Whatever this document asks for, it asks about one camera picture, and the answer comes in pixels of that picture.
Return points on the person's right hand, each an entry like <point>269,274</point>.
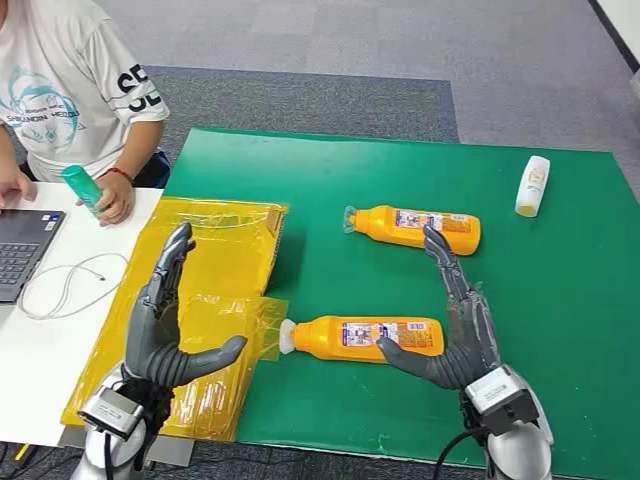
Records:
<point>15,185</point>

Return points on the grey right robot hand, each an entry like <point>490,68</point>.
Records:
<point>470,331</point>

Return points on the person's left hand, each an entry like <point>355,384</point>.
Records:
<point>118,199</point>

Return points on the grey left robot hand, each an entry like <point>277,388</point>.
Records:
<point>152,331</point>

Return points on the teal bottle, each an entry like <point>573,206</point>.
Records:
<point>80,182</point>

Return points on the orange bottle with white cap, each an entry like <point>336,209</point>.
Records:
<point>320,338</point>

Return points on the person's right forearm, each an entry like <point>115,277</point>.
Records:
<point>6,146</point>

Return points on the person's left forearm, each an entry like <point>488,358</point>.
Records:
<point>143,146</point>

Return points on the orange bottle with clear cap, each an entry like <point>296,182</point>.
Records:
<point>380,225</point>

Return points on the small white bottle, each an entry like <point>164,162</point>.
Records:
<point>532,185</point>

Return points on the dark grey laptop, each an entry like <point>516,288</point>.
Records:
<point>20,245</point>

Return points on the green table mat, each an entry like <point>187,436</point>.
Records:
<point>550,298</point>

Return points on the grey metal plate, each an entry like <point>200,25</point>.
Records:
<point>170,454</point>

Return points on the person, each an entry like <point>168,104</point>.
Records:
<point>65,79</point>

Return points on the small yellow marker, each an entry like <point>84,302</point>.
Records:
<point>21,453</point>

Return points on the dark grey floor rug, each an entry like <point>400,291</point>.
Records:
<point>300,106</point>

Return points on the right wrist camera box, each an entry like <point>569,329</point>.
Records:
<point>500,397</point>

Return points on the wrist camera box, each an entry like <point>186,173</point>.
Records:
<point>112,411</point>
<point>500,397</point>

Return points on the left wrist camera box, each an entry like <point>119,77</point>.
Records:
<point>112,411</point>

